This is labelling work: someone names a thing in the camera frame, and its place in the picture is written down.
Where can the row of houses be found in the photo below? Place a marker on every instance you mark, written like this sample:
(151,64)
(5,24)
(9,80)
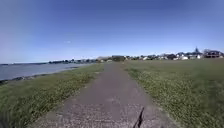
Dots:
(166,57)

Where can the green grass field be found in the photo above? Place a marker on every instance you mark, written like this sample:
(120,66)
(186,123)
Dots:
(186,86)

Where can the grey gravel path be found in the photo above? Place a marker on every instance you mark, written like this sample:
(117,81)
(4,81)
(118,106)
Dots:
(111,96)

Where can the blue water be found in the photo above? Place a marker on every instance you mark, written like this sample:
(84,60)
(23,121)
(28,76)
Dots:
(23,70)

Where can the green grass strip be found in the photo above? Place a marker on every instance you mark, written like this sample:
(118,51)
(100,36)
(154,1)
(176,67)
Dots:
(40,93)

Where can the dark rocky shoreline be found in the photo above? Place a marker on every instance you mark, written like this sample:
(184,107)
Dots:
(18,78)

